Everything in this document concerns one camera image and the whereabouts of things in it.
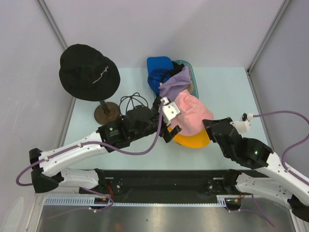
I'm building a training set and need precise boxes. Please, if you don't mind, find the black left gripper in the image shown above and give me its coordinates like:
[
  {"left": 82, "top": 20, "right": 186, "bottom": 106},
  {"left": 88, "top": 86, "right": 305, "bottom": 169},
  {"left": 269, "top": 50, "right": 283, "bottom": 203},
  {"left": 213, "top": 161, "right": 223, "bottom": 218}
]
[{"left": 129, "top": 96, "right": 181, "bottom": 141}]

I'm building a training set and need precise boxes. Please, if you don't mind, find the yellow bucket hat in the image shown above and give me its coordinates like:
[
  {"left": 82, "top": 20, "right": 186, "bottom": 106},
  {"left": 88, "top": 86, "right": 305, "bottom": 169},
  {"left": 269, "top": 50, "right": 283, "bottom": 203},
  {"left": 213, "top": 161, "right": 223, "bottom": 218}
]
[{"left": 173, "top": 128, "right": 211, "bottom": 149}]

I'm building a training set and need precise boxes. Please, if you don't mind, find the pink bucket hat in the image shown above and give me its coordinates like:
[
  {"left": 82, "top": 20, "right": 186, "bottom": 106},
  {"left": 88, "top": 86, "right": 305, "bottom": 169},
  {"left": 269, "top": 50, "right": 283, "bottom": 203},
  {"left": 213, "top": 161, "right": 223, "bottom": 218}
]
[{"left": 170, "top": 89, "right": 214, "bottom": 136}]

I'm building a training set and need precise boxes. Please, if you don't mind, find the purple bucket hat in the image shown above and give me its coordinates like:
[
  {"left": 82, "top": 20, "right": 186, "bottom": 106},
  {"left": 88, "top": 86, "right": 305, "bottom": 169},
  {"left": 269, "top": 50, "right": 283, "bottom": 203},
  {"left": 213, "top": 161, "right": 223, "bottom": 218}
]
[{"left": 159, "top": 66, "right": 192, "bottom": 101}]

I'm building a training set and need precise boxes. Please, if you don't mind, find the black bucket hat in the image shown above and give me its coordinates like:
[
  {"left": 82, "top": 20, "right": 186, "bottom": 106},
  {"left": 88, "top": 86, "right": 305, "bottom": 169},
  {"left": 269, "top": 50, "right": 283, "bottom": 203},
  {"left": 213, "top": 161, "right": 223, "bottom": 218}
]
[{"left": 59, "top": 44, "right": 120, "bottom": 102}]

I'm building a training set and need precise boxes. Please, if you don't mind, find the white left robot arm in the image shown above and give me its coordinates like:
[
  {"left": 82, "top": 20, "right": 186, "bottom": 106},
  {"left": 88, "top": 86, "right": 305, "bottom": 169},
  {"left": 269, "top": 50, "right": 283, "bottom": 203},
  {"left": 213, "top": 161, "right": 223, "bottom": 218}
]
[{"left": 29, "top": 97, "right": 181, "bottom": 193}]

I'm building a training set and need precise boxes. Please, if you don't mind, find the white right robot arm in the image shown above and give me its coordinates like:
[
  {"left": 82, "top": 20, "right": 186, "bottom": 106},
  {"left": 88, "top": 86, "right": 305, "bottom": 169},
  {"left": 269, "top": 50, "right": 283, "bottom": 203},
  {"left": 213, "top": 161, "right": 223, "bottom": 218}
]
[{"left": 203, "top": 114, "right": 309, "bottom": 221}]

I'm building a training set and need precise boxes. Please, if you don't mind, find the beige hat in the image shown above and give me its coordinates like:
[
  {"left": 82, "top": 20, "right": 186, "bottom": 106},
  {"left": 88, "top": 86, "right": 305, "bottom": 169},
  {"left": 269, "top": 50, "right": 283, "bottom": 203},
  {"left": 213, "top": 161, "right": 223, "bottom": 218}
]
[{"left": 186, "top": 82, "right": 194, "bottom": 94}]

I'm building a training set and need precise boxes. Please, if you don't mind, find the teal plastic basket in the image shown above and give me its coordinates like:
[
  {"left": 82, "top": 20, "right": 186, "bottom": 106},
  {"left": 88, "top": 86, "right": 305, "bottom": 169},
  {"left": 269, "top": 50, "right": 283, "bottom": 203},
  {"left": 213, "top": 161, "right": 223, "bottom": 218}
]
[{"left": 152, "top": 59, "right": 200, "bottom": 100}]

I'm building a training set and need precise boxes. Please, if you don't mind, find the brown round stand base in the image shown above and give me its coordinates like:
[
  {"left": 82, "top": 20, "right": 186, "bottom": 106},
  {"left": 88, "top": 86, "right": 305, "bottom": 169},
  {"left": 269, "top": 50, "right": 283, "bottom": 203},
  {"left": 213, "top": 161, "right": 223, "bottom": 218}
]
[{"left": 94, "top": 101, "right": 120, "bottom": 125}]

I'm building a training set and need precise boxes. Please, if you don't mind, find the blue cap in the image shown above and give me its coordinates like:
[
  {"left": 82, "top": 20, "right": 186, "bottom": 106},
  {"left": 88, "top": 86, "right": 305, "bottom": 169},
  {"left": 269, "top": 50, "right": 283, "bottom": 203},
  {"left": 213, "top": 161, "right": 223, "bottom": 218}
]
[{"left": 146, "top": 57, "right": 174, "bottom": 95}]

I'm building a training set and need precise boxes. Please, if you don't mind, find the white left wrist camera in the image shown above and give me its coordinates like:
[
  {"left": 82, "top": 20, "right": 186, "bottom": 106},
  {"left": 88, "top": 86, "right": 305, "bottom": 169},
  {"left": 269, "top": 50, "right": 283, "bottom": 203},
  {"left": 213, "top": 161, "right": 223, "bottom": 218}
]
[{"left": 160, "top": 97, "right": 181, "bottom": 126}]

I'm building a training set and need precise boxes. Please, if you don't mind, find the black wire hat stand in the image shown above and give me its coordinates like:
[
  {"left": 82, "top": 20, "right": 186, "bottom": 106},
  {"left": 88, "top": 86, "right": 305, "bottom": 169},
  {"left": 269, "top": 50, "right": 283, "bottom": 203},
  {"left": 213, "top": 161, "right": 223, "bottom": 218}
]
[{"left": 119, "top": 92, "right": 149, "bottom": 115}]

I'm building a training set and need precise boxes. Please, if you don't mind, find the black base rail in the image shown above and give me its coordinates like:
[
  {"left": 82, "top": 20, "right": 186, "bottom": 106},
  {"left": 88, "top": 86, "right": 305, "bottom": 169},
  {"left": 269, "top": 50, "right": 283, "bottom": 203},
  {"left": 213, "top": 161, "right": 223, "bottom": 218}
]
[{"left": 77, "top": 169, "right": 268, "bottom": 206}]

